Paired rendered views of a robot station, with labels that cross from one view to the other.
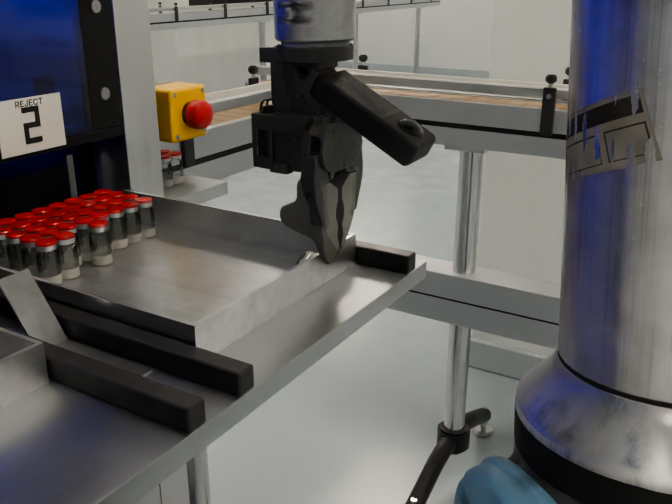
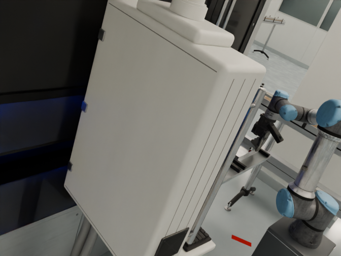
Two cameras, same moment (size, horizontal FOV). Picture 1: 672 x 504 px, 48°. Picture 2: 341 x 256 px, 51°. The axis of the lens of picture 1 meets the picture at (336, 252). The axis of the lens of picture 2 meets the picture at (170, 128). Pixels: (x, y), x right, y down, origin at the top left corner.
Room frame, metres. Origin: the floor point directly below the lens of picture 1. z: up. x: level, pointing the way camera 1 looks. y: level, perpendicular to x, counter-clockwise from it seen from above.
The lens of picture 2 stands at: (-1.11, 0.46, 1.74)
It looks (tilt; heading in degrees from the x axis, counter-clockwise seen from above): 26 degrees down; 1
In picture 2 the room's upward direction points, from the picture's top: 21 degrees clockwise
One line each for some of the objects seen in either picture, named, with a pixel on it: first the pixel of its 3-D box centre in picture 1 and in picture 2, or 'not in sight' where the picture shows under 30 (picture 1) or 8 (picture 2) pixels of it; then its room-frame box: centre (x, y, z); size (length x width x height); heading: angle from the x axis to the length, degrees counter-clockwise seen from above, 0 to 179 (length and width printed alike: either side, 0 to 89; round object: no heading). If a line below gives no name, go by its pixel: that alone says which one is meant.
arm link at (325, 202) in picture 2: not in sight; (320, 208); (0.27, -0.25, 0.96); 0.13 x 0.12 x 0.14; 108
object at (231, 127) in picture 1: (225, 121); not in sight; (1.37, 0.20, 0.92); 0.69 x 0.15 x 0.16; 149
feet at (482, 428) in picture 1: (452, 450); (243, 194); (1.56, -0.29, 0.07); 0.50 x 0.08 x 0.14; 149
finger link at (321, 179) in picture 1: (319, 179); (261, 138); (0.69, 0.02, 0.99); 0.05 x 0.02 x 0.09; 149
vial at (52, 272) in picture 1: (48, 262); not in sight; (0.70, 0.29, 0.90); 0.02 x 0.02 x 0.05
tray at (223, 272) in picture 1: (153, 257); (224, 137); (0.73, 0.19, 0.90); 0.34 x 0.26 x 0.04; 59
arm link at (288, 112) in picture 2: not in sight; (288, 110); (0.62, -0.03, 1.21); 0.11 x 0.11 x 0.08; 18
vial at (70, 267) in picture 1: (66, 255); not in sight; (0.72, 0.28, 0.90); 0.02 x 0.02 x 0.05
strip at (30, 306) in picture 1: (73, 324); not in sight; (0.55, 0.21, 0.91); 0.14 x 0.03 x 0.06; 59
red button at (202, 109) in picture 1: (196, 114); not in sight; (1.03, 0.19, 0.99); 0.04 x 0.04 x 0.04; 59
